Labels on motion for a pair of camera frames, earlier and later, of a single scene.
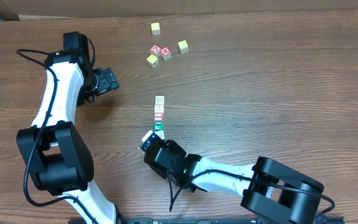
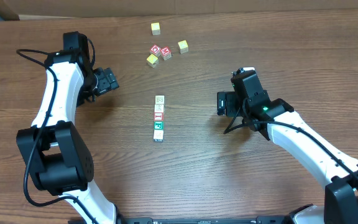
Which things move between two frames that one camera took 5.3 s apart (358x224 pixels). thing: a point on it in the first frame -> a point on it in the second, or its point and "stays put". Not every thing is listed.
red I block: [158, 117] stays put
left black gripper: [109, 81] stays put
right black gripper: [150, 145] -> [224, 104]
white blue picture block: [160, 99] stays put
